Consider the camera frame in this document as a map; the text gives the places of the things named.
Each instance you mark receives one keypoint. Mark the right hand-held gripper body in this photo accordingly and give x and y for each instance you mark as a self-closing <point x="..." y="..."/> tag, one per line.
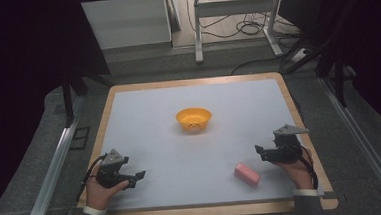
<point x="287" y="146"/>

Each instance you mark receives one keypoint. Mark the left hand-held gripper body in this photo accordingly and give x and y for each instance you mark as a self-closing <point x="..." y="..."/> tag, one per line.
<point x="110" y="172"/>

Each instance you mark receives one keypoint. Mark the person's left hand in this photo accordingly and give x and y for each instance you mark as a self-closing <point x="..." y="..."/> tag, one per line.
<point x="98" y="195"/>

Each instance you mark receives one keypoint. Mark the person's right hand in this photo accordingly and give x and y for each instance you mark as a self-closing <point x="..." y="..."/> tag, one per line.
<point x="297" y="174"/>

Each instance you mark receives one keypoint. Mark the pink cylindrical block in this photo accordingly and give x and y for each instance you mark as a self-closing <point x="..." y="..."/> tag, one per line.
<point x="246" y="174"/>

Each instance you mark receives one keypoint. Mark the dark floor grid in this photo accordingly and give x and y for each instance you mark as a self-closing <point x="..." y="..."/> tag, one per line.
<point x="80" y="138"/>

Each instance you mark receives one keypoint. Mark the white table mat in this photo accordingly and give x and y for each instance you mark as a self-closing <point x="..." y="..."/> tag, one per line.
<point x="188" y="154"/>

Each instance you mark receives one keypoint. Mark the orange plastic bowl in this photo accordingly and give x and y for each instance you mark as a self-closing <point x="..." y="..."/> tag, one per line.
<point x="193" y="118"/>

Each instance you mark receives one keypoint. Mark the black metal stand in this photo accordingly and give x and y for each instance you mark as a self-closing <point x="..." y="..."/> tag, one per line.
<point x="338" y="75"/>
<point x="68" y="98"/>

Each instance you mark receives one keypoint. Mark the white power strip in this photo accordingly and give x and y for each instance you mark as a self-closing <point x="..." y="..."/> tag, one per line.
<point x="300" y="55"/>

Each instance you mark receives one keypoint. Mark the white cabinet panel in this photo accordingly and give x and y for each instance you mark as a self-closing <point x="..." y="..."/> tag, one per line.
<point x="130" y="22"/>

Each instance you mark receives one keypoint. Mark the aluminium rail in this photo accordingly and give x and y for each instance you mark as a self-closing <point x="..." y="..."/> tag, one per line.
<point x="368" y="150"/>
<point x="49" y="176"/>

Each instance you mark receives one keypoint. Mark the white metal desk frame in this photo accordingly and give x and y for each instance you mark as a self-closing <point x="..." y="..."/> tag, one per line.
<point x="232" y="7"/>

